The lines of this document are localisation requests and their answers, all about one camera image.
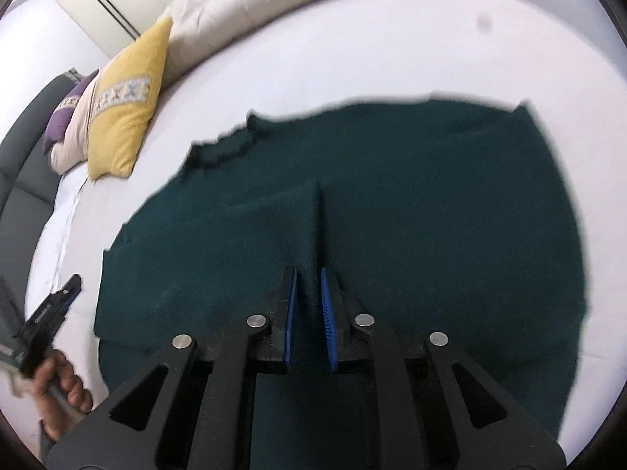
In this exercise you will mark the purple pillow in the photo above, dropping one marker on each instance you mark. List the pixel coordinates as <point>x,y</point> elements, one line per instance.
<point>59,126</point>

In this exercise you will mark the grey padded headboard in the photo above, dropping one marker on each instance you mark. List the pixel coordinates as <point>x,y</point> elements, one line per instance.
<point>19,156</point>

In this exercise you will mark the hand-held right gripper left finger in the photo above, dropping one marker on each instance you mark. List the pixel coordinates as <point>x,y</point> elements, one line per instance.
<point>292,313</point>

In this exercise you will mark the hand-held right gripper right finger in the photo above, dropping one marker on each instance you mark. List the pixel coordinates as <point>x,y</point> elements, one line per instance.
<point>327,318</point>

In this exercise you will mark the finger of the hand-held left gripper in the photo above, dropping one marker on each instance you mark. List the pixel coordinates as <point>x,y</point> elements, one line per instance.
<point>71,286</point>

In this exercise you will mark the dark green knitted garment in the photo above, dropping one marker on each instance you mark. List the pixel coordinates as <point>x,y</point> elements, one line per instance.
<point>416,230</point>

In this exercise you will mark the person's left hand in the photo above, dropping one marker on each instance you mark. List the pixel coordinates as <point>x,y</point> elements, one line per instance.
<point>68,384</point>

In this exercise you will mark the white bed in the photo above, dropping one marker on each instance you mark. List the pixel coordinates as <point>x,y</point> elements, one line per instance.
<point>343,58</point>

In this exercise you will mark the beige duvet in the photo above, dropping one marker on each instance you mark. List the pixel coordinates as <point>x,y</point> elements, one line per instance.
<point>220,14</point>

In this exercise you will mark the yellow pillow with patterned band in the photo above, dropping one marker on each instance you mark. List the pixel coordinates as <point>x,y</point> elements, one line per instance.
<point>122,137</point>

